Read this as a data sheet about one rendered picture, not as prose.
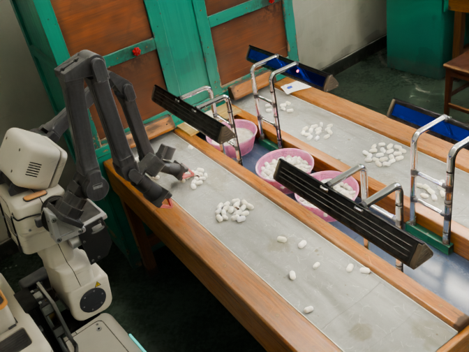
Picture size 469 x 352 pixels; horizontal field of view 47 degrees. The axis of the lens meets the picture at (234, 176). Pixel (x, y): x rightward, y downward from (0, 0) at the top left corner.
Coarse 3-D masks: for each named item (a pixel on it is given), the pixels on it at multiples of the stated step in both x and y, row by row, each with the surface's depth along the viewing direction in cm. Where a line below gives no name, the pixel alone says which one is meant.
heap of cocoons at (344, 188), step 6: (324, 180) 236; (336, 186) 231; (342, 186) 233; (348, 186) 230; (342, 192) 227; (348, 192) 227; (354, 192) 226; (300, 198) 229; (300, 204) 226; (306, 204) 224; (324, 216) 220
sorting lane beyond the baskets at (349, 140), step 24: (264, 96) 313; (288, 96) 308; (288, 120) 286; (312, 120) 282; (336, 120) 277; (312, 144) 263; (336, 144) 259; (360, 144) 255; (384, 168) 236; (408, 168) 233; (432, 168) 231; (456, 168) 228; (408, 192) 220; (456, 192) 215; (456, 216) 204
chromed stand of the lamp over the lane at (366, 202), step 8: (352, 168) 175; (360, 168) 175; (336, 176) 173; (344, 176) 173; (360, 176) 180; (328, 184) 170; (392, 184) 164; (400, 184) 166; (384, 192) 162; (392, 192) 163; (400, 192) 167; (368, 200) 160; (376, 200) 161; (400, 200) 169; (368, 208) 187; (376, 208) 181; (400, 208) 170; (392, 216) 176; (400, 216) 172; (400, 224) 174; (368, 248) 196; (400, 264) 184
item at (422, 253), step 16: (288, 176) 184; (304, 176) 178; (304, 192) 177; (320, 192) 172; (336, 192) 167; (320, 208) 172; (336, 208) 167; (352, 208) 162; (352, 224) 161; (368, 224) 157; (384, 224) 153; (368, 240) 157; (384, 240) 152; (400, 240) 148; (416, 240) 145; (400, 256) 148; (416, 256) 144; (432, 256) 148
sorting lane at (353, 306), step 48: (192, 192) 246; (240, 192) 240; (240, 240) 214; (288, 240) 209; (288, 288) 188; (336, 288) 185; (384, 288) 181; (336, 336) 169; (384, 336) 166; (432, 336) 163
